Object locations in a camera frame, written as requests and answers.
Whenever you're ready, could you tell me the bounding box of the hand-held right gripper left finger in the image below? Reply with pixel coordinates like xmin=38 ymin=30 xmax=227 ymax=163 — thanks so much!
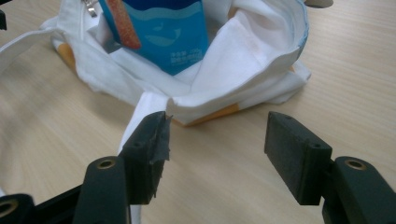
xmin=119 ymin=110 xmax=173 ymax=205

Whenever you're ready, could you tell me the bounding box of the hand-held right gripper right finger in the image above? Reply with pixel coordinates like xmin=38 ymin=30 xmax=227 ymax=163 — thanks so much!
xmin=263 ymin=110 xmax=333 ymax=206

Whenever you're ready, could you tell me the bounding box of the white orange green cloth bag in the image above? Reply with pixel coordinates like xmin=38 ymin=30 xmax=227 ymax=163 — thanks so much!
xmin=0 ymin=0 xmax=312 ymax=224

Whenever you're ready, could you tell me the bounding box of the blue snack packet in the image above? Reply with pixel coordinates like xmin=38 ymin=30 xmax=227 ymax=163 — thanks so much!
xmin=98 ymin=0 xmax=209 ymax=77

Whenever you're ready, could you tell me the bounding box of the beige round object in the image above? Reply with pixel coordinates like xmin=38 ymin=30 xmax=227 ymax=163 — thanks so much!
xmin=304 ymin=0 xmax=334 ymax=9

